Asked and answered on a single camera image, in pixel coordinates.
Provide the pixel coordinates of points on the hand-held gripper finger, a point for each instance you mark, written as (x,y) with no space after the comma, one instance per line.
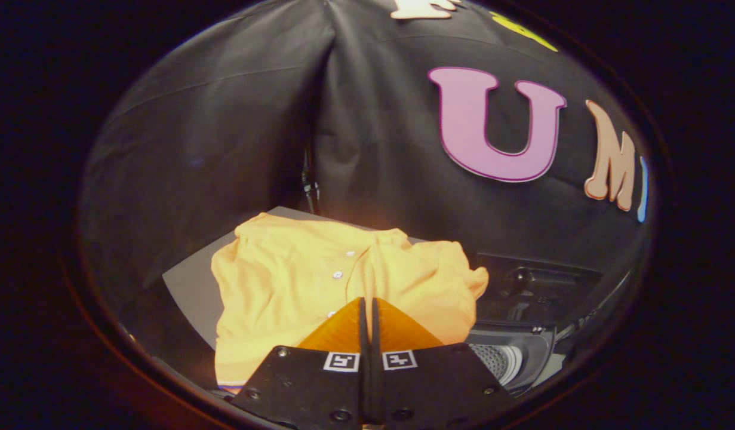
(363,370)
(374,370)

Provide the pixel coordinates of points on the orange button shirt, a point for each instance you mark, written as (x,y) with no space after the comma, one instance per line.
(283,280)

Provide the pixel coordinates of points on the dark cabinet with white door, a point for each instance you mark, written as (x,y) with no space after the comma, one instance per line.
(188,292)

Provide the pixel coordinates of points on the black backdrop cloth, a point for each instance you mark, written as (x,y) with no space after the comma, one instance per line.
(224,131)

